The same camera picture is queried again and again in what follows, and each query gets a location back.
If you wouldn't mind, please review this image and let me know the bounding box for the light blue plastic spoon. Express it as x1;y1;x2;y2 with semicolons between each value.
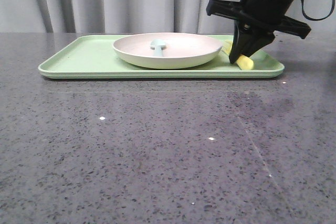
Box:
150;39;166;57

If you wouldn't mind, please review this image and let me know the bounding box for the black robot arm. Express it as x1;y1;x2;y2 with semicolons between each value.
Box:
206;0;311;63

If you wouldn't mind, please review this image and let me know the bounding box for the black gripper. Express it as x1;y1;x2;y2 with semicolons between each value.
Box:
206;0;311;64

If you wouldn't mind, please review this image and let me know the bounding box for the yellow plastic fork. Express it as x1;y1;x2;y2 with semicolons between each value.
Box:
222;40;254;70

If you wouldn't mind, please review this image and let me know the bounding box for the cream round plate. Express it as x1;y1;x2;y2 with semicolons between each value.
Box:
113;33;223;69

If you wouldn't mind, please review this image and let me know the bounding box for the grey pleated curtain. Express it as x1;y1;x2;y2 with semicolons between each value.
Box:
0;0;336;35

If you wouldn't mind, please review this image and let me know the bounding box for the light green plastic tray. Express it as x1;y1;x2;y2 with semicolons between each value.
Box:
38;35;285;79

